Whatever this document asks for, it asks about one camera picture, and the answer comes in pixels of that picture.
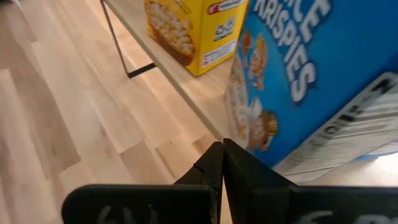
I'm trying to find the yellow Corn Pops cereal box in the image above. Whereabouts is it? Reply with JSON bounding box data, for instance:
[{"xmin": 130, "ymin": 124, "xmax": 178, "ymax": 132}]
[{"xmin": 143, "ymin": 0, "xmax": 249, "ymax": 78}]

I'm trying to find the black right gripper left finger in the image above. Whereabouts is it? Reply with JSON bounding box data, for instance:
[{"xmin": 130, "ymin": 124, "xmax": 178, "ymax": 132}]
[{"xmin": 62, "ymin": 141, "xmax": 225, "ymax": 224}]

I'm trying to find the blue Rice Krispies cereal box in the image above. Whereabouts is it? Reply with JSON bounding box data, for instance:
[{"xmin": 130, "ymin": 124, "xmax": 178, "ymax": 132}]
[{"xmin": 224, "ymin": 0, "xmax": 398, "ymax": 185}]

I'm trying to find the wooden shelf with black legs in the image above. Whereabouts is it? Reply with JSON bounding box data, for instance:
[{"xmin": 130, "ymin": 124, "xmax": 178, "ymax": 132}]
[{"xmin": 99, "ymin": 0, "xmax": 237, "ymax": 141}]

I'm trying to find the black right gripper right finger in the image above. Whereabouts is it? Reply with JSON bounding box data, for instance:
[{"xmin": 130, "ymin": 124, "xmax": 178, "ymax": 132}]
[{"xmin": 223, "ymin": 138, "xmax": 398, "ymax": 224}]

